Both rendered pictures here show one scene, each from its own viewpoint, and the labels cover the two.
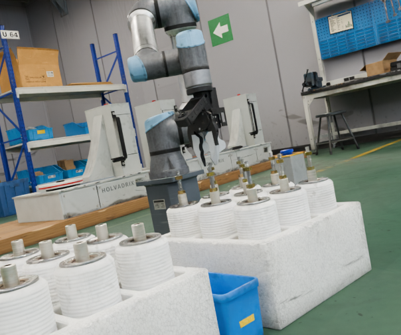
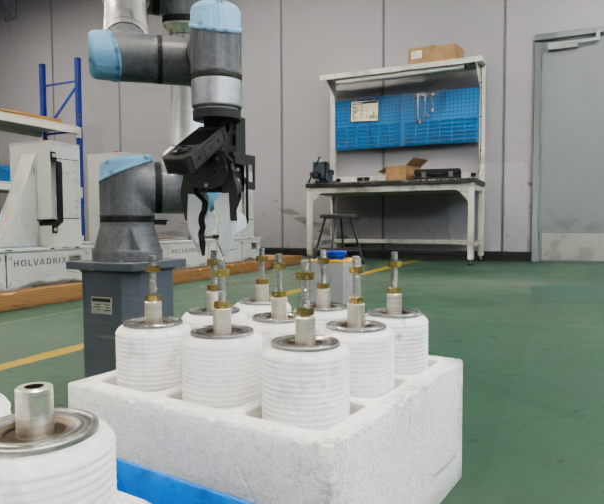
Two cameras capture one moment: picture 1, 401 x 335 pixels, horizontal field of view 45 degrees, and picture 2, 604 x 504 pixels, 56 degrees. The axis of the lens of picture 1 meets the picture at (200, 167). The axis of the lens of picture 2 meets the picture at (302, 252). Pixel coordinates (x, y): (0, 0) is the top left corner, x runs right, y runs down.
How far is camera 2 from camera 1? 0.47 m
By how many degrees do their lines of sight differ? 14
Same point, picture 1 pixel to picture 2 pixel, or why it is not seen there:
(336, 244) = (430, 437)
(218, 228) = (222, 387)
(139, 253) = (21, 486)
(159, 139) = (121, 196)
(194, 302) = not seen: outside the picture
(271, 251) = (341, 462)
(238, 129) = not seen: hidden behind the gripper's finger
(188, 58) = (208, 50)
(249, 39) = (253, 107)
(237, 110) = not seen: hidden behind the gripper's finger
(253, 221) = (306, 387)
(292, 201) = (372, 351)
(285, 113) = (280, 205)
